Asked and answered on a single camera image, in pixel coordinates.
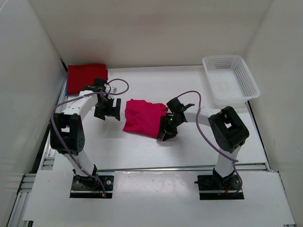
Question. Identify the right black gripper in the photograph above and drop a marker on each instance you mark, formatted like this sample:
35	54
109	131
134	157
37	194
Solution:
169	127

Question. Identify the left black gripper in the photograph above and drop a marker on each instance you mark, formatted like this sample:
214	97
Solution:
108	110

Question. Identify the pink t shirt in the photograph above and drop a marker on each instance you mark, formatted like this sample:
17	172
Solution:
143	118

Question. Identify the dark red t shirt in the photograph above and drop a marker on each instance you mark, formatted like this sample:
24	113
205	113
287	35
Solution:
84	75

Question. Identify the blue t shirt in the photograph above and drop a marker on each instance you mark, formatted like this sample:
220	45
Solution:
66	93

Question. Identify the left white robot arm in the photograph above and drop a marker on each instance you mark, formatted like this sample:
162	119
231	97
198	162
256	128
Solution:
67	133

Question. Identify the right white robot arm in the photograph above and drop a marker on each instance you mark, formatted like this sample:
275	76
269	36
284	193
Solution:
224	131

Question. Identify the white plastic basket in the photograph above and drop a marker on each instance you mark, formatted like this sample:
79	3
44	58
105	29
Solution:
230	79

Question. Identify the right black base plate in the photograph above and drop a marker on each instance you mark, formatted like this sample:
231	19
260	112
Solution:
210	189

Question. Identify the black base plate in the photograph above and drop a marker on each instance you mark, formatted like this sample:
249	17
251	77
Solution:
81	188
210	189

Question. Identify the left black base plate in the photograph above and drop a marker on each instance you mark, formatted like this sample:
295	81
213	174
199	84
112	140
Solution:
81	188

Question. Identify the aluminium frame rail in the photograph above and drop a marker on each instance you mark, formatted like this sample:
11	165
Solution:
112	149

